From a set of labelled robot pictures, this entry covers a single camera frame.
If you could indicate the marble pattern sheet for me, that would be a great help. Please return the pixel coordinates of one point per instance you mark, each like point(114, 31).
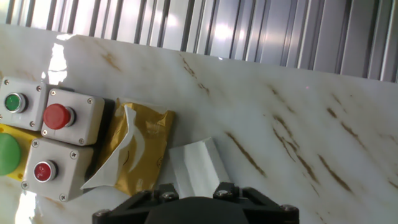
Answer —
point(280, 109)

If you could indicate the yellow box big green button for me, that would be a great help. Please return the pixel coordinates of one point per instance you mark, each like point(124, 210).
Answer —
point(9, 154)

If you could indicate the gold tissue pack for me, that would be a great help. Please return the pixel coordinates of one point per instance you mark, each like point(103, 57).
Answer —
point(152, 146)

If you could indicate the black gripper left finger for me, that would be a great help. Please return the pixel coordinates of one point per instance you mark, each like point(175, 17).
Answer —
point(130, 205)

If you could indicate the white pulled napkin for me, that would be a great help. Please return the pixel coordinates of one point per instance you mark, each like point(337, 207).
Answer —
point(196, 165)

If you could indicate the grey box large red button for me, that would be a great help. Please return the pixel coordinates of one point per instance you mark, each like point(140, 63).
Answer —
point(57, 116)

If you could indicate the white napkin in pack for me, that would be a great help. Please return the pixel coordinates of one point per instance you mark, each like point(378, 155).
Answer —
point(109, 174)

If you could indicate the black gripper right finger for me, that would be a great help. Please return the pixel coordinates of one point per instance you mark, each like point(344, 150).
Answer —
point(264, 205)

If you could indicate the grey box small green button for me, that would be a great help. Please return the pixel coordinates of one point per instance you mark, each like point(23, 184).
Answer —
point(14, 102)

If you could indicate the grey box small red button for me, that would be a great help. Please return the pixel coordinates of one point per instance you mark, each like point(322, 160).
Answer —
point(43, 171)

